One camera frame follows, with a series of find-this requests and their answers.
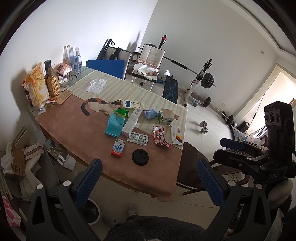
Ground yellow snack bag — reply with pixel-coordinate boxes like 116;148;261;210
23;62;50;110

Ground white box with rainbow stripes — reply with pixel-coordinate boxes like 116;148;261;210
170;126;183;146

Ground red snack wrapper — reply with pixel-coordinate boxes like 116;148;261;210
152;126;171;148

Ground pink flower tissue pack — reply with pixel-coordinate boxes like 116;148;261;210
2;196;21;227

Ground clear plastic bag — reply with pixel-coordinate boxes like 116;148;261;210
85;79;107;94

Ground white trash bin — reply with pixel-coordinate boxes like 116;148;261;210
78;198;101;225

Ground right grey slipper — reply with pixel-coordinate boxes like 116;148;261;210
126;202;138;217

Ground grey slipper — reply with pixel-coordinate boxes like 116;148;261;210
102;214;117;228
126;202;138;217

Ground white blue medicine box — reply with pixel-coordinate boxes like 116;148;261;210
122;100;141;109

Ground green white box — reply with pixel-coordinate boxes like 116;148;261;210
158;108;175;126

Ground beige cloth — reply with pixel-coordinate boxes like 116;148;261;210
1;142;45;200

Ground silver pill blister pack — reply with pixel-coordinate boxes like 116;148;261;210
127;132;149;146

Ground person's black trouser legs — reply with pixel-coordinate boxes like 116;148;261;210
105;215;205;240

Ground left grey slipper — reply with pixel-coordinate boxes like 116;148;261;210
102;214;117;228

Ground blue face mask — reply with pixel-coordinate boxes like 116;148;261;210
142;108;158;120

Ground clear water bottle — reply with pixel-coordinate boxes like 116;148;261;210
73;50;82;73

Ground long white medicine box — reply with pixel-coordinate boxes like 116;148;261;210
121;108;142;138

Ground cardboard box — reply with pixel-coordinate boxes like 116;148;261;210
11;142;25;178

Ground gold embossed bottle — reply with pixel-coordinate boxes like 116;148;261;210
46;67;60;97

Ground small dumbbell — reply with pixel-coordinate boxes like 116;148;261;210
200;120;209;135

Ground white padded chair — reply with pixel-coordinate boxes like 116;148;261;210
130;44;165;91

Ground dark wooden chair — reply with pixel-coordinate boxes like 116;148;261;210
176;141;250;195

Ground red blue small box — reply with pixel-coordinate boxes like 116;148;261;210
110;138;125;158

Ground black round lid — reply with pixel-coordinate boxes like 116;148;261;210
132;149;149;166

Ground teal green medicine pouch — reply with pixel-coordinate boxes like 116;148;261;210
104;108;130;138

